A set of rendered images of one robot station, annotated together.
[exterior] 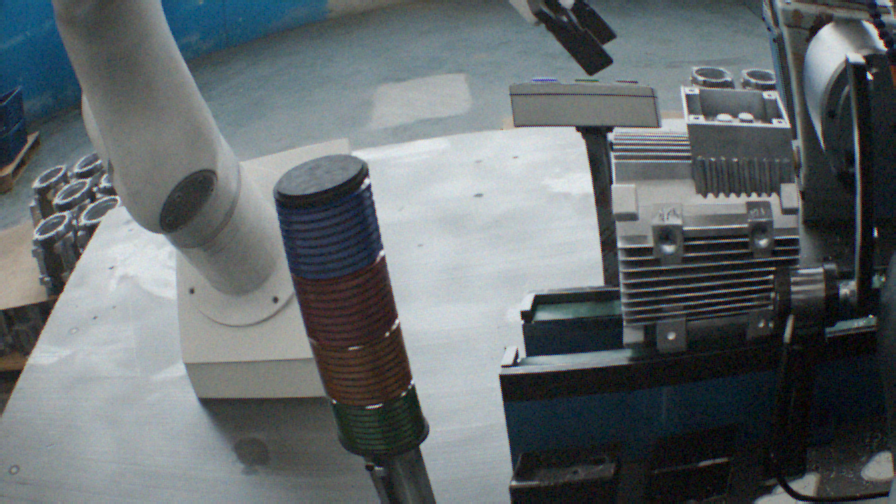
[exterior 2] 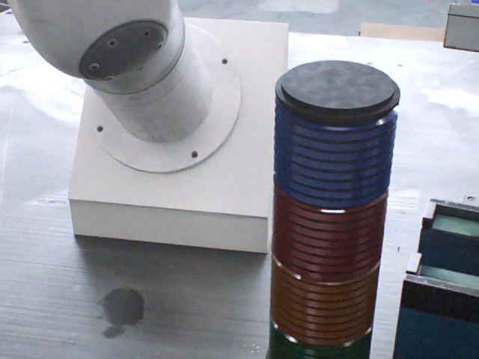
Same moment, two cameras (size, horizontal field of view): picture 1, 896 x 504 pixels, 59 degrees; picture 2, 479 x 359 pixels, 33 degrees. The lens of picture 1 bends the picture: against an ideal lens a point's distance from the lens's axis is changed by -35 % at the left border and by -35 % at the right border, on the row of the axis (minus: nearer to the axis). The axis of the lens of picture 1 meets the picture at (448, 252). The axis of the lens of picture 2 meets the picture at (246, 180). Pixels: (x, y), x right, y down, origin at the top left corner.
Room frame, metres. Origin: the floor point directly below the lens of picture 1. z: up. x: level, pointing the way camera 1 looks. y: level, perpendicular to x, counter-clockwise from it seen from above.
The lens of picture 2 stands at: (0.27, 0.09, 1.38)
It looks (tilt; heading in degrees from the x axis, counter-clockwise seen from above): 32 degrees down; 3
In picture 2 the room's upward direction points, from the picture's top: straight up
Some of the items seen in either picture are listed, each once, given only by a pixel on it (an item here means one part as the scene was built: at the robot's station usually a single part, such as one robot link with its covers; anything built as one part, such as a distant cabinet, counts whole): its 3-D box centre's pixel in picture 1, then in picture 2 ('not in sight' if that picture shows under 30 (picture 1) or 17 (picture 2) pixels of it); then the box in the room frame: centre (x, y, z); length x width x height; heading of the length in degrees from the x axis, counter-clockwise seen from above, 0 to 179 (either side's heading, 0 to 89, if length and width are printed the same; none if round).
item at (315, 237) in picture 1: (326, 221); (334, 138); (0.62, 0.06, 1.19); 0.06 x 0.06 x 0.04
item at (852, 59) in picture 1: (864, 188); not in sight; (0.65, -0.38, 1.12); 0.04 x 0.03 x 0.26; 73
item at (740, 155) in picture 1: (740, 140); not in sight; (0.82, -0.29, 1.11); 0.12 x 0.11 x 0.07; 74
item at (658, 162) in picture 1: (716, 232); not in sight; (0.83, -0.25, 1.02); 0.20 x 0.19 x 0.19; 74
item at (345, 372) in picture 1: (358, 353); (323, 279); (0.62, 0.06, 1.10); 0.06 x 0.06 x 0.04
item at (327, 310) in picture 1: (341, 289); (328, 212); (0.62, 0.06, 1.14); 0.06 x 0.06 x 0.04
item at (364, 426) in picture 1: (374, 408); (319, 339); (0.62, 0.06, 1.05); 0.06 x 0.06 x 0.04
